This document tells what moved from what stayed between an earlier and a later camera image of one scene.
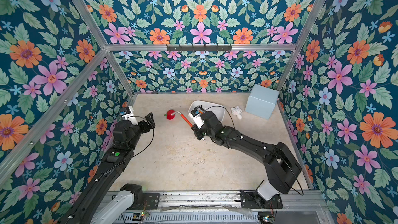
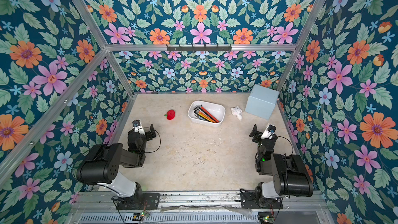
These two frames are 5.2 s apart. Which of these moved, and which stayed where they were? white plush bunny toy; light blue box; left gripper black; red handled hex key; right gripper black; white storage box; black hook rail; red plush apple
Moved: right gripper black; left gripper black; red handled hex key
Stayed: white plush bunny toy; white storage box; black hook rail; red plush apple; light blue box
